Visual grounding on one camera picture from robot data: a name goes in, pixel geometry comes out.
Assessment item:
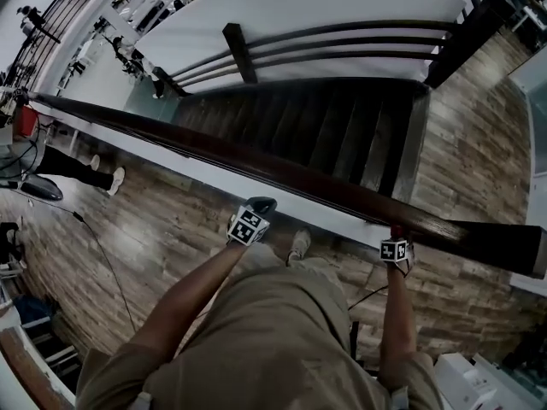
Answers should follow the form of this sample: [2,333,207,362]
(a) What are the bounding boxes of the long black metal balustrade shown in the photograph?
[4,0,121,87]

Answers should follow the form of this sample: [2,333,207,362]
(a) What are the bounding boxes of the black floor cable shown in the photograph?
[71,210,138,333]

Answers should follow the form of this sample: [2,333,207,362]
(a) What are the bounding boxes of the white cardboard box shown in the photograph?
[433,352,501,410]

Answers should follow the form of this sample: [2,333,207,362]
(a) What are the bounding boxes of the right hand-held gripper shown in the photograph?
[379,233,415,273]

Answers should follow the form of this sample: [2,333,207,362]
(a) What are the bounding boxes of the dark wooden handrail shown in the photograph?
[25,91,547,279]

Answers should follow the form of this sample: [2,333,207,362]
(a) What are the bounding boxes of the person's white shoe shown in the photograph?
[285,227,313,267]

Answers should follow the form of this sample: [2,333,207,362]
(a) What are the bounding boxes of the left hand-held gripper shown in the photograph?
[226,196,278,246]

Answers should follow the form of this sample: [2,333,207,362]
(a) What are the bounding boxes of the red-topped desk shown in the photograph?
[15,104,40,137]

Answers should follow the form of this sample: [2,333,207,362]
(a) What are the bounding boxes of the dark wooden stair banister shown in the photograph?
[150,0,517,98]

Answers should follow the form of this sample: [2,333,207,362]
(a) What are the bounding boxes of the dark wooden staircase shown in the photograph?
[170,78,431,198]

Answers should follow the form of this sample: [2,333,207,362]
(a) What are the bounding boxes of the person's olive shirt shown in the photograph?
[75,266,445,410]

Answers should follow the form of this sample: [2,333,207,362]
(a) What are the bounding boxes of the person's right forearm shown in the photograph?
[377,261,419,390]

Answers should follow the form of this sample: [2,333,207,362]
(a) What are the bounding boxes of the person's light trousers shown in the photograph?
[245,243,343,298]

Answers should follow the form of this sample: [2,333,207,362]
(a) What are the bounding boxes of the person's left forearm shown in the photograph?
[126,240,250,360]

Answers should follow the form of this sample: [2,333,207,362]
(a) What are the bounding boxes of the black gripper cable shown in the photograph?
[347,283,391,312]

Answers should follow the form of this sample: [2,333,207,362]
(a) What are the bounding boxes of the brown curved wooden ledge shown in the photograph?
[0,326,76,410]

